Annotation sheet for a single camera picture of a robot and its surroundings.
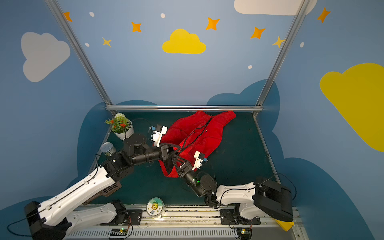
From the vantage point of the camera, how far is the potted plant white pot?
943mm

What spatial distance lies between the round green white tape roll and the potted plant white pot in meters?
0.44

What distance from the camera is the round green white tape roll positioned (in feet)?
2.30
